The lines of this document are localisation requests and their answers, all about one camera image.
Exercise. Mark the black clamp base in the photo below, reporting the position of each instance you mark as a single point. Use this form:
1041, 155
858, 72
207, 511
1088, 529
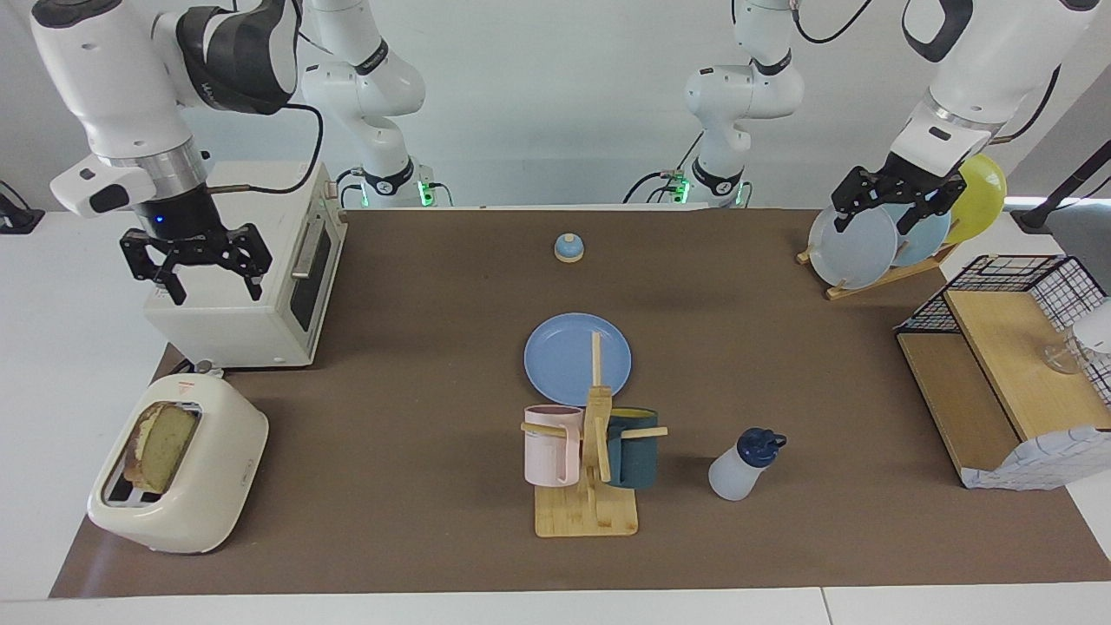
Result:
17, 219

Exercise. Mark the cream two-slot toaster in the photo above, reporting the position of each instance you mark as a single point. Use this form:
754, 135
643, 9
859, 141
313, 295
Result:
208, 486

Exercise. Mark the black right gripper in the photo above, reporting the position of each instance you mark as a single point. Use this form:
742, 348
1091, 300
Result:
182, 221

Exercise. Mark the white toaster oven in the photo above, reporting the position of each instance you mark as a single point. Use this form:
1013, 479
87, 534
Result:
195, 343

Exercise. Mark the white checked cloth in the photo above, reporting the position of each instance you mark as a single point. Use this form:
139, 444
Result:
1041, 460

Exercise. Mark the brown table mat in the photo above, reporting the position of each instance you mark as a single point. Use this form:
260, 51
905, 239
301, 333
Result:
391, 434

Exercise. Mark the wooden plate rack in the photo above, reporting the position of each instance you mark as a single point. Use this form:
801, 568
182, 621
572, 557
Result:
877, 282

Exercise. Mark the translucent seasoning bottle navy cap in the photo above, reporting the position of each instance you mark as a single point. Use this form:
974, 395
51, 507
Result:
733, 473

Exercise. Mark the wooden two-tier shelf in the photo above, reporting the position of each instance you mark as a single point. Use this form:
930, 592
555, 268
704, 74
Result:
1007, 365

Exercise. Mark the toasted bread slice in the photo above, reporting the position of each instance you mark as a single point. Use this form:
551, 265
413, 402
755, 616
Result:
165, 443

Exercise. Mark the light blue round plate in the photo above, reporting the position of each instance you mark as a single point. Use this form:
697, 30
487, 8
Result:
936, 239

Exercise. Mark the white rounded object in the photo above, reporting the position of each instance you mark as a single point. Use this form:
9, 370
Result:
1095, 328

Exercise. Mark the teal mug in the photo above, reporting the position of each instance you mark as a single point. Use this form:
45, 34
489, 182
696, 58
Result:
634, 456

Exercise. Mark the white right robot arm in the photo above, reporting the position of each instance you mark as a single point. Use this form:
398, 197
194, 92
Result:
113, 78

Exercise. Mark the wooden mug tree stand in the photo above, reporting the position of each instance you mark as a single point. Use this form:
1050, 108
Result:
586, 516

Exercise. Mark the clear drinking glass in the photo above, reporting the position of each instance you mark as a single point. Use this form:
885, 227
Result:
1063, 358

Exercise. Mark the yellow round plate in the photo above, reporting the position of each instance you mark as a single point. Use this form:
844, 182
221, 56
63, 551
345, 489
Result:
985, 195

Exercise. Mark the small blue call bell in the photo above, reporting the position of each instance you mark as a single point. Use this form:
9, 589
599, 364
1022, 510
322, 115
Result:
568, 250

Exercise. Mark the black camera stand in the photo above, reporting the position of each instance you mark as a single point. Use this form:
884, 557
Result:
1055, 200

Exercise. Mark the grey round plate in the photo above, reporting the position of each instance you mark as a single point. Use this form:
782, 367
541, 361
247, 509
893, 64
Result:
855, 252

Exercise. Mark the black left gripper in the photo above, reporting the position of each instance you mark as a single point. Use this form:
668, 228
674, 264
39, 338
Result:
916, 184

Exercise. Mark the pink mug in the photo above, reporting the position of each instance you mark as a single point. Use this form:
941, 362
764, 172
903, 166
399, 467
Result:
547, 451

